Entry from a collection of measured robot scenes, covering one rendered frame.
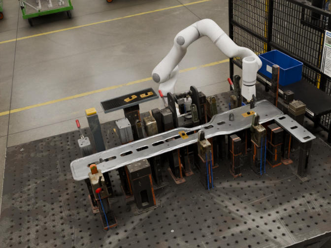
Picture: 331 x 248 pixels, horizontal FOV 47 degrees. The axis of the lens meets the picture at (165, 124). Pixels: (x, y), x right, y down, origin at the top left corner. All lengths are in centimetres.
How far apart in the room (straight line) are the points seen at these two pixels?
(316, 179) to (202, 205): 74
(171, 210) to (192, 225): 17
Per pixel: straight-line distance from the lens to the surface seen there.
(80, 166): 230
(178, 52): 256
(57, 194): 263
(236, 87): 257
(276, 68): 269
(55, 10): 820
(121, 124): 236
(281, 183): 248
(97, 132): 254
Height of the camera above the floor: 240
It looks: 34 degrees down
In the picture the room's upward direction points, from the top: 8 degrees counter-clockwise
